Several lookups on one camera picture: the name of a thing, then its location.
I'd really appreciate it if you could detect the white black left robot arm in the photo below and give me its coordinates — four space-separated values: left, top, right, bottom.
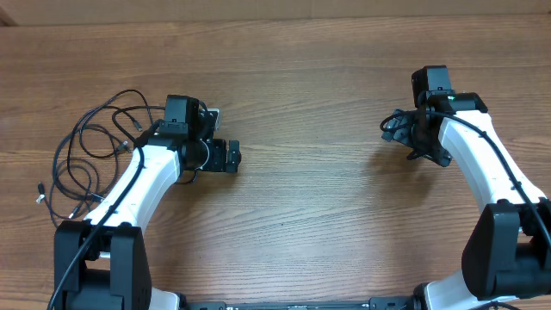
48 131 242 309

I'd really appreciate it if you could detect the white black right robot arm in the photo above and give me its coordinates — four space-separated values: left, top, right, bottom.
380 91 550 309

